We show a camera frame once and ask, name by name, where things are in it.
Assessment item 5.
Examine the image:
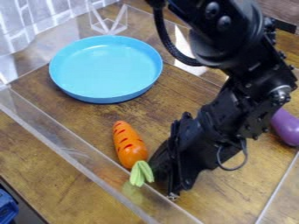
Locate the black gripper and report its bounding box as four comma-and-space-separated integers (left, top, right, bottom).
147, 104, 243, 201

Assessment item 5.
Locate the orange toy carrot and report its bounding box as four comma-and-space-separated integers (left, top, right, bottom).
113, 121, 155, 187

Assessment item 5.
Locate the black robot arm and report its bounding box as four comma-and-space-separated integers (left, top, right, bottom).
145, 0, 296, 200

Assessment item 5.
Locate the purple toy eggplant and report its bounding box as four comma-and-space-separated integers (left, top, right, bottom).
271, 108, 299, 147

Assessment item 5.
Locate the blue plastic plate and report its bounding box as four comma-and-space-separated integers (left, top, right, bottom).
49, 36, 164, 104

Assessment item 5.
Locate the blue object at corner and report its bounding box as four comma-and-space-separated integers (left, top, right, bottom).
0, 189, 18, 224

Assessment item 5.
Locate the clear acrylic enclosure wall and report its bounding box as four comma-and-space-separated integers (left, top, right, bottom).
0, 3, 299, 224

